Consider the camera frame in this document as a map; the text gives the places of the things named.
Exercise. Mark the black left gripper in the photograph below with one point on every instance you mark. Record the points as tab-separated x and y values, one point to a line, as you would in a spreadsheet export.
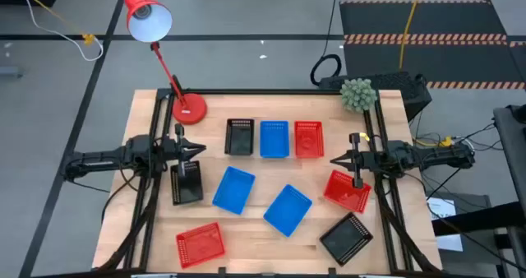
179	150

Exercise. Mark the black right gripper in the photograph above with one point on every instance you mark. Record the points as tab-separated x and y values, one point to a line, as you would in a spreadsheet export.
356	160

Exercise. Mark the red plastic basket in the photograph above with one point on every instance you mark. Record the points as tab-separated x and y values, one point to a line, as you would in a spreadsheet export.
343	193
200	245
309	140

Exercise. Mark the black plastic basket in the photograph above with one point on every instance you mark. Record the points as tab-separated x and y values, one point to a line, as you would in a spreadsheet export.
239	140
346	239
190	191

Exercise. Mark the blue plastic basket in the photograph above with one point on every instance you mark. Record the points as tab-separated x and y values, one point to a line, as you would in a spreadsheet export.
274	140
287	210
233	189

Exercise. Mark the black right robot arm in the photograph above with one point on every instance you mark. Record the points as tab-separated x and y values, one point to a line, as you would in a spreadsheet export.
431	156

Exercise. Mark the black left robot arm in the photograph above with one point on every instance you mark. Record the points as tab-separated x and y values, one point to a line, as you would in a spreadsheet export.
102	158

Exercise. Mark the red desk lamp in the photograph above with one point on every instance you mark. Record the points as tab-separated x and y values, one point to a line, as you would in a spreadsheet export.
189	109

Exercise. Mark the green artificial plant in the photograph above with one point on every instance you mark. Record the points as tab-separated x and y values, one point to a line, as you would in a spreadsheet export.
357	96

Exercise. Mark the black computer case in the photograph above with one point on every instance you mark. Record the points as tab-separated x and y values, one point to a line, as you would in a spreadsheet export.
394	82

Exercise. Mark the white paper sheet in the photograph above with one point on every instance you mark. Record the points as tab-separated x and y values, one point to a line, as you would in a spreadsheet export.
441	208

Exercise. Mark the black hazard-striped floor mat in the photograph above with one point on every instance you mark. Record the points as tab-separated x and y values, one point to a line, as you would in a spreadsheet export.
431	21

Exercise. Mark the black side desk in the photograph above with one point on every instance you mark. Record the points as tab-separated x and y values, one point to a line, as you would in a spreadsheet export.
511	146

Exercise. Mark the grey floor object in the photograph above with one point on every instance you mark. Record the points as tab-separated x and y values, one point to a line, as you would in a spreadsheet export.
10	71

